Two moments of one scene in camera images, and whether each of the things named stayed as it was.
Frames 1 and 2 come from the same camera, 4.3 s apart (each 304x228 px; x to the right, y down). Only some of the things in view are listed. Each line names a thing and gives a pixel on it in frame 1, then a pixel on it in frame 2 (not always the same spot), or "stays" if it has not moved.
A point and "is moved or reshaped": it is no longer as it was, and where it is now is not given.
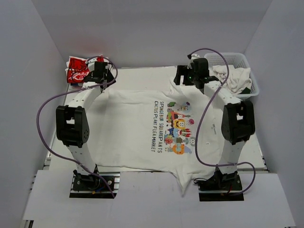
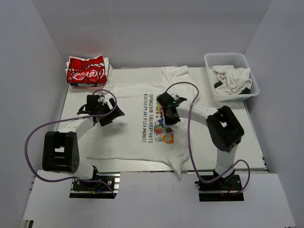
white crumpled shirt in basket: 238,79 stays
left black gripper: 109,77 → 107,120
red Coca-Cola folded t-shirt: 78,68 stays
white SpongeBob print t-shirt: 175,130 is moved or reshaped
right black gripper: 183,70 → 169,121
